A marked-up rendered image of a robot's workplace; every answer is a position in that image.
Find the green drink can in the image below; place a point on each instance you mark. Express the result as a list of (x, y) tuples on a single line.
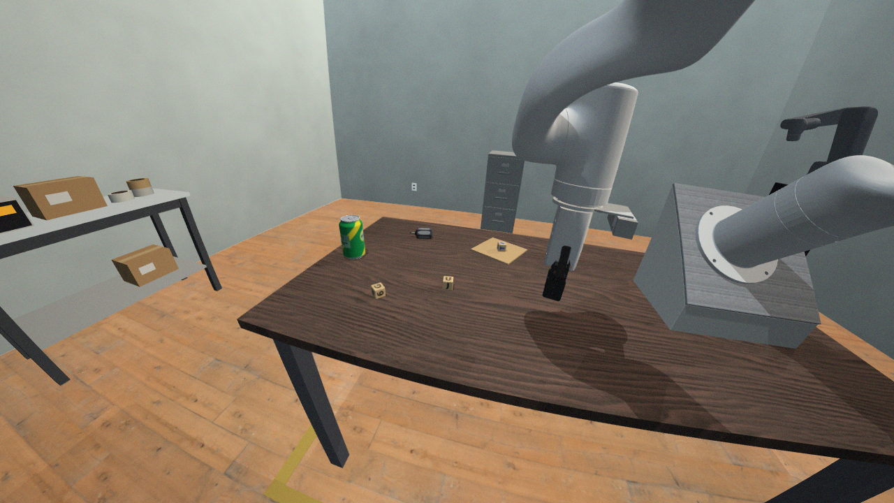
[(351, 232)]

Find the tan square mat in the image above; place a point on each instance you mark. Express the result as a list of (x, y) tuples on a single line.
[(489, 249)]

